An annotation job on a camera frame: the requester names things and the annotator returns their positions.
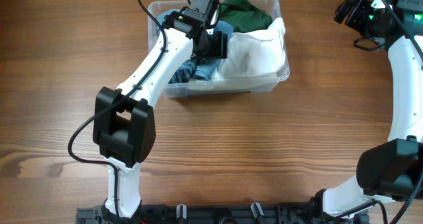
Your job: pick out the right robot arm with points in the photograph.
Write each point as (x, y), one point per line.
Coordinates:
(391, 172)

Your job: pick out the white cloth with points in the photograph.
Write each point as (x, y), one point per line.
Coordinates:
(254, 54)

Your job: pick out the blue cloth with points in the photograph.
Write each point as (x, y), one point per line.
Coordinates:
(197, 68)

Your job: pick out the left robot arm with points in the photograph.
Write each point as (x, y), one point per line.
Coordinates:
(124, 123)

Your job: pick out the cream cloth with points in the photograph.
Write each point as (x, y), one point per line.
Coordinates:
(219, 83)

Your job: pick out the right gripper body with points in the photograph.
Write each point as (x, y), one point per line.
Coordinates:
(363, 18)

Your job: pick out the dark green cloth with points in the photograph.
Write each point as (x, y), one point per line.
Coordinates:
(243, 16)

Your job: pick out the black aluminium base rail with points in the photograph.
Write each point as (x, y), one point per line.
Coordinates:
(255, 213)

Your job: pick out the clear plastic storage bin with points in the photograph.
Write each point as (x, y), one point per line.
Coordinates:
(272, 7)

